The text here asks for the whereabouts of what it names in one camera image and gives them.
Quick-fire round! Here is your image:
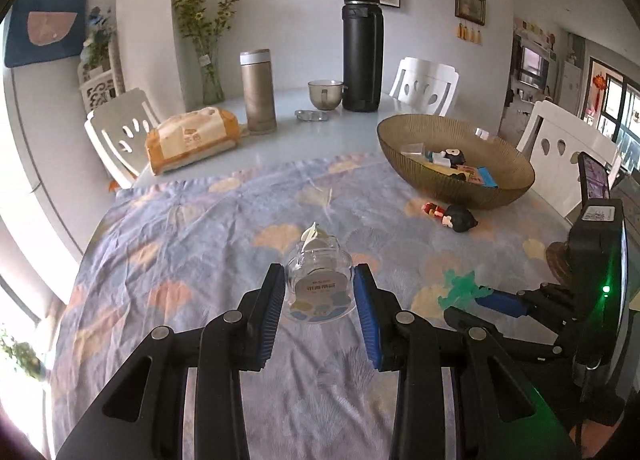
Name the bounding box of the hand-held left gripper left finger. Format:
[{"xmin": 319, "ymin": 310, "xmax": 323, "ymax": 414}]
[{"xmin": 55, "ymin": 263, "xmax": 287, "ymax": 460}]

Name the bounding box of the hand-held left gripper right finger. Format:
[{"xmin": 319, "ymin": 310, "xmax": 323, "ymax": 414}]
[{"xmin": 353, "ymin": 263, "xmax": 583, "ymax": 460}]

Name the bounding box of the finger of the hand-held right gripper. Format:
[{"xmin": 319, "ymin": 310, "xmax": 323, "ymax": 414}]
[
  {"xmin": 474, "ymin": 283, "xmax": 581, "ymax": 323},
  {"xmin": 444, "ymin": 307, "xmax": 566, "ymax": 371}
]

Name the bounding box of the green toy dinosaur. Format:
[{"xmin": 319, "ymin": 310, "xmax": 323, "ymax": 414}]
[{"xmin": 442, "ymin": 269, "xmax": 483, "ymax": 311}]

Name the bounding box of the clear plastic bottle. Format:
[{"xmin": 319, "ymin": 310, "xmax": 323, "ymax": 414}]
[{"xmin": 284, "ymin": 221, "xmax": 358, "ymax": 323}]

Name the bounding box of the brown ribbed bowl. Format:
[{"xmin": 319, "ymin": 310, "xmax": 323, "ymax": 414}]
[{"xmin": 376, "ymin": 114, "xmax": 536, "ymax": 211}]

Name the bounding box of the brown round object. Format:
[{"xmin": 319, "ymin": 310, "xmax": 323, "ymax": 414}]
[{"xmin": 545, "ymin": 240, "xmax": 573, "ymax": 286}]

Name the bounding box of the black smartphone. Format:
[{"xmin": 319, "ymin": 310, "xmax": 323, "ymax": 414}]
[{"xmin": 577, "ymin": 151, "xmax": 613, "ymax": 201}]

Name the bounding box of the leaf-print tablecloth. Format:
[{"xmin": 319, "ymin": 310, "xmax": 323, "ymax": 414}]
[{"xmin": 50, "ymin": 153, "xmax": 596, "ymax": 460}]

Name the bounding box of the black-haired toy figure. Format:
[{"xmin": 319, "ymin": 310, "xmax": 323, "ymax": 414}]
[{"xmin": 421, "ymin": 201, "xmax": 479, "ymax": 234}]

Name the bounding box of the white chair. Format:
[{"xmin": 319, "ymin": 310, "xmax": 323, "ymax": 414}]
[
  {"xmin": 389, "ymin": 57, "xmax": 460, "ymax": 116},
  {"xmin": 84, "ymin": 89, "xmax": 163, "ymax": 189},
  {"xmin": 516, "ymin": 100, "xmax": 623, "ymax": 218}
]

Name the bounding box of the black and white toy figure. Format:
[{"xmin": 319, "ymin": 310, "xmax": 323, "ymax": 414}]
[{"xmin": 432, "ymin": 147, "xmax": 468, "ymax": 168}]

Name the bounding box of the red hanging ornament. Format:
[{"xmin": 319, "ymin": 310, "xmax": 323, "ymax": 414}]
[{"xmin": 592, "ymin": 73, "xmax": 608, "ymax": 114}]

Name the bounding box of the orange tissue pack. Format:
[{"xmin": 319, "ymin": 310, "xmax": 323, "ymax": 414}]
[{"xmin": 145, "ymin": 107, "xmax": 238, "ymax": 175}]

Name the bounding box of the television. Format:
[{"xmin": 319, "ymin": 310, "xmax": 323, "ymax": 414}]
[{"xmin": 517, "ymin": 45, "xmax": 548, "ymax": 88}]

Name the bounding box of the gold thermos flask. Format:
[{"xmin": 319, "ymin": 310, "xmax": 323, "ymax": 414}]
[{"xmin": 239, "ymin": 49, "xmax": 277, "ymax": 133}]

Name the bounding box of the small glass cup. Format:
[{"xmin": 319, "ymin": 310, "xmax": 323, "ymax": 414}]
[{"xmin": 307, "ymin": 79, "xmax": 346, "ymax": 111}]

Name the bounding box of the green potted plant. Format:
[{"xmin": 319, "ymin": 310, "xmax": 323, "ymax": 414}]
[{"xmin": 0, "ymin": 325, "xmax": 48, "ymax": 383}]

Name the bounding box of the tall black thermos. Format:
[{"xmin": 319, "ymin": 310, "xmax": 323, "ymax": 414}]
[{"xmin": 342, "ymin": 0, "xmax": 385, "ymax": 113}]

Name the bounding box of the white carved shelf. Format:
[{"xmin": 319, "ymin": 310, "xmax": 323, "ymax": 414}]
[{"xmin": 77, "ymin": 35, "xmax": 126, "ymax": 114}]

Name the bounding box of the glass vase with flowers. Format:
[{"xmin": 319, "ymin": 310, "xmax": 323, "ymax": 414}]
[{"xmin": 171, "ymin": 0, "xmax": 240, "ymax": 56}]

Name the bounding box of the shelf flower arrangement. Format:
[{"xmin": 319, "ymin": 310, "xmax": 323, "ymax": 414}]
[{"xmin": 80, "ymin": 8, "xmax": 118, "ymax": 74}]

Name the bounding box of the small framed wall picture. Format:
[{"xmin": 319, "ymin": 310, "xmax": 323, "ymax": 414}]
[{"xmin": 454, "ymin": 0, "xmax": 487, "ymax": 24}]

